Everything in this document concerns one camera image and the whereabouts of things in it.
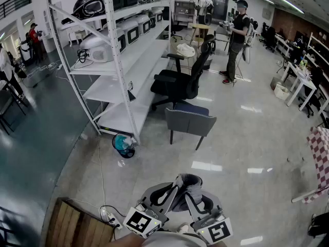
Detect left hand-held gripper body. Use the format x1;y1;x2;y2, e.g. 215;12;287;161
122;199;169;239

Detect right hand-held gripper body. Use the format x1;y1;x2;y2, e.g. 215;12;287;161
191;209;234;245

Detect grey clothes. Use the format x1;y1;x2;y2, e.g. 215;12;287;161
171;173;204;213

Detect grey armchair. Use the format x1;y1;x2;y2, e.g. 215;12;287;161
164;102;217;151

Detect person's right forearm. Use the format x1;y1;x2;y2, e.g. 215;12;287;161
205;240;229;247

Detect person's left forearm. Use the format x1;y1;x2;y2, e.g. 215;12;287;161
104;232;145;247

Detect black mesh office chair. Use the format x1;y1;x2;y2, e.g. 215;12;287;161
150;34;216;112

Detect black metal chair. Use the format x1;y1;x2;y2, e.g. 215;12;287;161
0;81;28;136

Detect black swivel chair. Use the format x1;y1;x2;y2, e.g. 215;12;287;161
259;22;278;53

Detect person's white shoe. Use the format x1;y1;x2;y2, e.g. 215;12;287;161
176;222;190;234

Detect white power strip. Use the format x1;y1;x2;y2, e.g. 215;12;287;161
38;62;64;72
99;206;123;230

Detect person's white shirt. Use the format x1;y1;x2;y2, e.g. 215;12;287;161
146;231;207;247

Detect wooden slat pallet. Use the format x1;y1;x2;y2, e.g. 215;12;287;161
46;197;116;247

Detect red checked tablecloth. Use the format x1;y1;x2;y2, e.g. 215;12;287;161
306;126;329;204

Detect white storage box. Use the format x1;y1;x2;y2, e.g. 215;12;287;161
273;82;290;101

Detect grey storage box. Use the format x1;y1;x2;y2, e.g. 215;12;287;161
269;76;283;91

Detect white rectangular table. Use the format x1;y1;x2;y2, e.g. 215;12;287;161
281;60;318;108

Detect large white rounded appliance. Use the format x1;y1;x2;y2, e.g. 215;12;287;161
79;36;116;63

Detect round rattan glass table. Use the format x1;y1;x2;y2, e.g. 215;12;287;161
169;36;197;59

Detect row of white box appliances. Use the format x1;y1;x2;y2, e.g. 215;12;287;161
113;9;165;54

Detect white metal shelving rack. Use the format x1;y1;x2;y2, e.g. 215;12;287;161
46;0;172;146

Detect yellow round side table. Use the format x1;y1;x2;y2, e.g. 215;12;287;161
190;23;212;46

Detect white vanity desk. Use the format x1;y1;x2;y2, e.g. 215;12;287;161
60;22;89;46

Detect white hutch desk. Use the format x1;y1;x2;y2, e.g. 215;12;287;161
174;0;197;23

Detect black glossy curved shell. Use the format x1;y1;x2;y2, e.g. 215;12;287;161
72;0;108;20

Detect black balcony railing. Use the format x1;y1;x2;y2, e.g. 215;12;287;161
0;0;32;21

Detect black wire waste bin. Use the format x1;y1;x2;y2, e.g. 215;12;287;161
112;133;137;160

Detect white floor cable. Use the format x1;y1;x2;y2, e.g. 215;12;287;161
96;134;107;210

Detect black coiled cable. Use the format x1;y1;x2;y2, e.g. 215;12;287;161
77;48;89;64

